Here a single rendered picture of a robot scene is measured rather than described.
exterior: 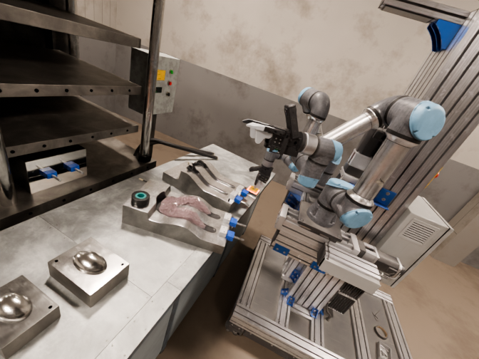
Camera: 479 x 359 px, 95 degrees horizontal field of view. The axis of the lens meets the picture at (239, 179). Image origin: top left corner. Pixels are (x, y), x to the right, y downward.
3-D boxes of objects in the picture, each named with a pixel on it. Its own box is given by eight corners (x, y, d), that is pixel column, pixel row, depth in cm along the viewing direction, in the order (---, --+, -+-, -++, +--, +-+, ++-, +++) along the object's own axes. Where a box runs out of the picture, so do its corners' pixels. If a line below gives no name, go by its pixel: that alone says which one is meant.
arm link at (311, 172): (306, 177, 94) (318, 154, 88) (318, 191, 84) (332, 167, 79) (290, 172, 92) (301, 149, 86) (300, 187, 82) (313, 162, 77)
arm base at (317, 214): (333, 216, 121) (342, 201, 117) (334, 232, 108) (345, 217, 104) (306, 204, 123) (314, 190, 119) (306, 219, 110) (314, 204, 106)
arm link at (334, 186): (333, 198, 118) (346, 177, 111) (346, 214, 106) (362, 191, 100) (313, 194, 115) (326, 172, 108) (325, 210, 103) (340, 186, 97)
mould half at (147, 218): (230, 221, 129) (235, 206, 124) (221, 254, 106) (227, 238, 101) (148, 194, 127) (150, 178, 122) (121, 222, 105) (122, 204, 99)
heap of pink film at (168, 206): (212, 210, 123) (215, 199, 119) (204, 231, 107) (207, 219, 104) (167, 196, 122) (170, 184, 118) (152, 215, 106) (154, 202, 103)
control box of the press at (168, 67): (160, 212, 232) (183, 60, 162) (137, 227, 206) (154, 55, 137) (143, 202, 237) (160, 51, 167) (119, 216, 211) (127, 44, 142)
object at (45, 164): (87, 175, 128) (85, 148, 119) (31, 194, 105) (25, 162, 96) (31, 141, 139) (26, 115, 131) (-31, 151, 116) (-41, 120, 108)
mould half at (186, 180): (244, 197, 155) (249, 181, 148) (227, 215, 132) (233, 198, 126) (185, 167, 166) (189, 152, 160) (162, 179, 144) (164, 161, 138)
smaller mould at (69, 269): (128, 275, 84) (130, 263, 81) (90, 308, 72) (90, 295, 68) (91, 248, 89) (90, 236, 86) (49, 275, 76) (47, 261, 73)
